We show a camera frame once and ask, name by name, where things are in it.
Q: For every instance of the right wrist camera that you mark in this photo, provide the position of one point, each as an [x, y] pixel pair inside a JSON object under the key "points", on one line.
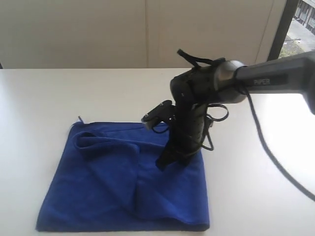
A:
{"points": [[163, 112]]}

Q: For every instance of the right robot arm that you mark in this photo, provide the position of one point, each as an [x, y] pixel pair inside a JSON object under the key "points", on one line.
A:
{"points": [[222, 81]]}

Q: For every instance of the blue microfiber towel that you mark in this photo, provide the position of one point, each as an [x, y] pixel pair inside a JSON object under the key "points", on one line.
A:
{"points": [[107, 181]]}

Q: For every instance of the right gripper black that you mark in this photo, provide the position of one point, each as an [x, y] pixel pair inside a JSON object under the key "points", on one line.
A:
{"points": [[186, 135]]}

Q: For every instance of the dark window frame post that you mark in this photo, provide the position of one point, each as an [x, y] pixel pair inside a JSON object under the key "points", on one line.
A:
{"points": [[283, 26]]}

